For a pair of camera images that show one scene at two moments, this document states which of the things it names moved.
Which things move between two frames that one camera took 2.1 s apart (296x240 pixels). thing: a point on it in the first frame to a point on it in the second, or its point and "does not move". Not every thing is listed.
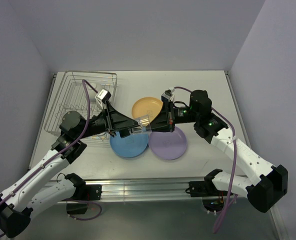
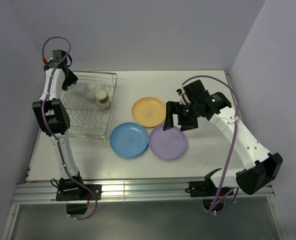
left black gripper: [114, 121] to [72, 79]
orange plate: [147, 105] does not move
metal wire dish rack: [86, 92] does not move
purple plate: [168, 145] does not move
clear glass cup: [145, 127] to [72, 87]
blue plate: [129, 146] does not move
